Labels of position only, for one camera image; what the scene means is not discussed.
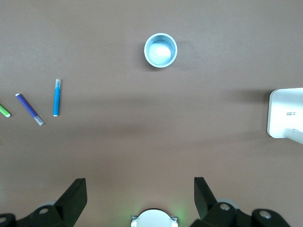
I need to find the white lamp stand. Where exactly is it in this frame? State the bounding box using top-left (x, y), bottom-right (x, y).
top-left (267, 87), bottom-right (303, 144)

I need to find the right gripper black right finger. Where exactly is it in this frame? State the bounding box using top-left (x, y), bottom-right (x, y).
top-left (189, 176), bottom-right (292, 227)

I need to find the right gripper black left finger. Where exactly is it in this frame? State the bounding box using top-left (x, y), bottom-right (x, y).
top-left (0, 177), bottom-right (88, 227)

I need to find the light blue plastic cup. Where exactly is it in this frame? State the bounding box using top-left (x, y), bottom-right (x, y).
top-left (143, 33), bottom-right (178, 69)

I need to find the blue marker pen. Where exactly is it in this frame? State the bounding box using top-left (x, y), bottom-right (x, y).
top-left (53, 79), bottom-right (62, 117)

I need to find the purple marker pen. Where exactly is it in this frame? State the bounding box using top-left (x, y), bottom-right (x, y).
top-left (15, 93), bottom-right (45, 126)

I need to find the green marker pen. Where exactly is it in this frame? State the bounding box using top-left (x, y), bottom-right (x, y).
top-left (0, 103), bottom-right (11, 118)

